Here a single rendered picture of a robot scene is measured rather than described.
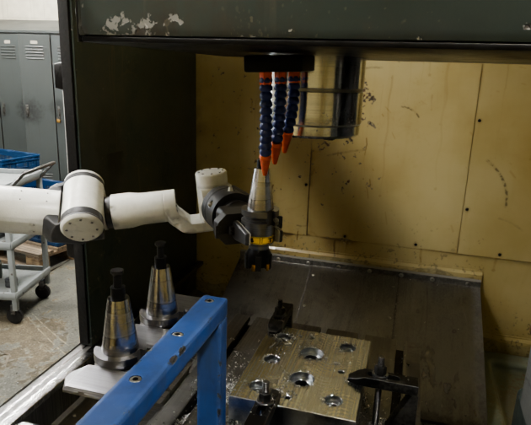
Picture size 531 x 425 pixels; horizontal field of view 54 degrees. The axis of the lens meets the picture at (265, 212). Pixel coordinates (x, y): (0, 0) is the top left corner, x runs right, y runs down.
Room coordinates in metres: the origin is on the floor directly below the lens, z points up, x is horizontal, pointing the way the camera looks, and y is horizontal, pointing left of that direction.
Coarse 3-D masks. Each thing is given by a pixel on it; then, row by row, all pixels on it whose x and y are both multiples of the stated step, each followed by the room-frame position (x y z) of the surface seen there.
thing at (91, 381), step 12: (72, 372) 0.53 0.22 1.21; (84, 372) 0.53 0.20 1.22; (96, 372) 0.53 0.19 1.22; (108, 372) 0.53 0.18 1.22; (120, 372) 0.53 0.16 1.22; (72, 384) 0.51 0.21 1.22; (84, 384) 0.51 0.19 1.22; (96, 384) 0.51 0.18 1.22; (108, 384) 0.51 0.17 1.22; (84, 396) 0.49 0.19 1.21; (96, 396) 0.49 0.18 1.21
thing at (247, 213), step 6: (246, 210) 0.81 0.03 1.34; (276, 210) 0.82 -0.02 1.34; (246, 216) 0.81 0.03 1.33; (252, 216) 0.80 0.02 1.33; (258, 216) 0.80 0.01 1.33; (264, 216) 0.80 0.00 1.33; (270, 216) 0.82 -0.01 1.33; (276, 216) 0.82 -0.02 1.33; (246, 222) 0.81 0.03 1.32; (252, 222) 0.81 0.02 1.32; (258, 222) 0.81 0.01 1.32; (264, 222) 0.81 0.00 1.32; (270, 222) 0.82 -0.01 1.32; (276, 222) 0.82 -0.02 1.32
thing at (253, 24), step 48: (96, 0) 0.59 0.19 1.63; (144, 0) 0.57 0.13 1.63; (192, 0) 0.56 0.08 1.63; (240, 0) 0.54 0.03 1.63; (288, 0) 0.53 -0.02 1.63; (336, 0) 0.52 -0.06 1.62; (384, 0) 0.51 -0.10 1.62; (432, 0) 0.50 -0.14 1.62; (480, 0) 0.49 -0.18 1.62; (528, 0) 0.48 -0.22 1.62; (192, 48) 0.68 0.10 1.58; (240, 48) 0.63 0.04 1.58; (288, 48) 0.59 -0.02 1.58; (336, 48) 0.55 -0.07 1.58; (384, 48) 0.52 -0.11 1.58; (432, 48) 0.50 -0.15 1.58; (480, 48) 0.49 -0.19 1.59; (528, 48) 0.48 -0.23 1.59
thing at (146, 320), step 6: (180, 306) 0.69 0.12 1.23; (144, 312) 0.67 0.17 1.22; (180, 312) 0.68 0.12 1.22; (144, 318) 0.65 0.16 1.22; (150, 318) 0.65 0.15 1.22; (156, 318) 0.65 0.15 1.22; (162, 318) 0.65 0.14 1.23; (168, 318) 0.65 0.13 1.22; (174, 318) 0.65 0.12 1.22; (180, 318) 0.68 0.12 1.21; (144, 324) 0.65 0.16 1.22; (150, 324) 0.65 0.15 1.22; (156, 324) 0.65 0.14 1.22; (162, 324) 0.65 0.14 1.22; (168, 324) 0.65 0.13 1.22; (174, 324) 0.65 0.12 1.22
